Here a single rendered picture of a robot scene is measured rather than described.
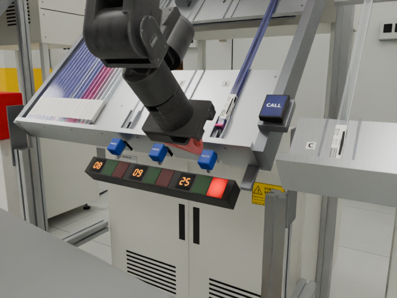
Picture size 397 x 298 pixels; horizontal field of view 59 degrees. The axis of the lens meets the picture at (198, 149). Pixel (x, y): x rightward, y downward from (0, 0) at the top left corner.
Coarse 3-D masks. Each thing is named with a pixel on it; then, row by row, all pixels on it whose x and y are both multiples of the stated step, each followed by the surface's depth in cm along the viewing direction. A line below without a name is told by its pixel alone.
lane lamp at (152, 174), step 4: (152, 168) 68; (156, 168) 67; (160, 168) 67; (148, 172) 67; (152, 172) 67; (156, 172) 67; (148, 176) 67; (152, 176) 66; (156, 176) 66; (144, 180) 66; (148, 180) 66; (152, 180) 66; (156, 180) 65
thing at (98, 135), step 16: (32, 128) 91; (48, 128) 87; (64, 128) 83; (80, 128) 79; (96, 128) 76; (112, 128) 74; (96, 144) 83; (128, 144) 77; (144, 144) 73; (208, 144) 63; (224, 144) 60; (240, 144) 59; (224, 160) 65; (240, 160) 63
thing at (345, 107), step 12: (372, 0) 61; (360, 24) 58; (360, 36) 56; (360, 48) 54; (360, 60) 53; (348, 72) 51; (348, 84) 50; (348, 96) 48; (348, 108) 47; (348, 120) 46
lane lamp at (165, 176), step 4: (164, 172) 66; (168, 172) 65; (172, 172) 65; (160, 176) 66; (164, 176) 65; (168, 176) 65; (172, 176) 65; (160, 180) 65; (164, 180) 65; (168, 180) 64; (156, 184) 65; (160, 184) 64; (164, 184) 64
